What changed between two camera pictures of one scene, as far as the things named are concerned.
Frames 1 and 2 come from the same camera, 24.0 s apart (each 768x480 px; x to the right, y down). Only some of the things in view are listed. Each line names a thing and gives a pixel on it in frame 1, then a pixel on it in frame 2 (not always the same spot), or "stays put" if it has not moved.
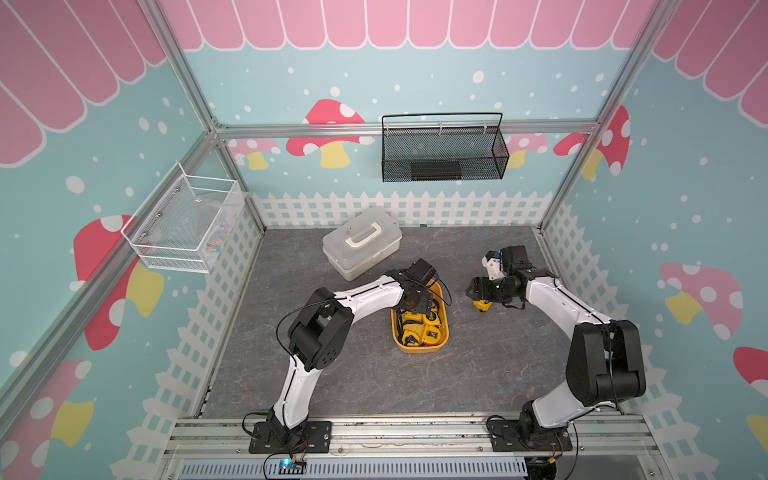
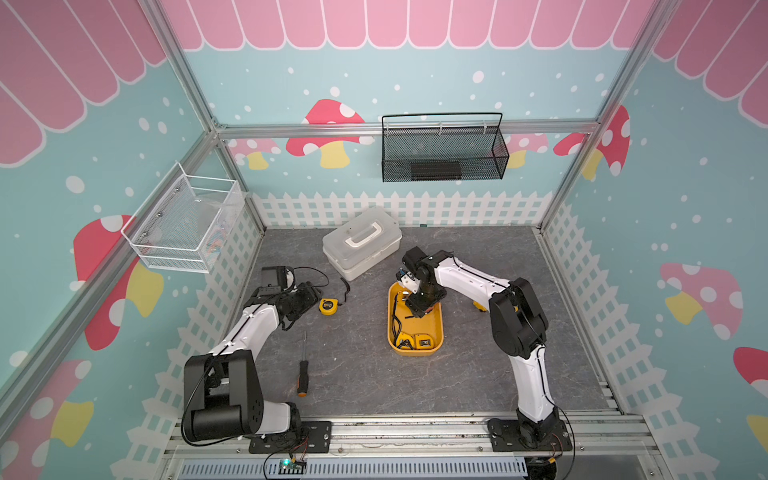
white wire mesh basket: [185, 220] stays put
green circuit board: [291, 466] stays put
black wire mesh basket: [444, 154] stays put
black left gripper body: [420, 303] to [300, 300]
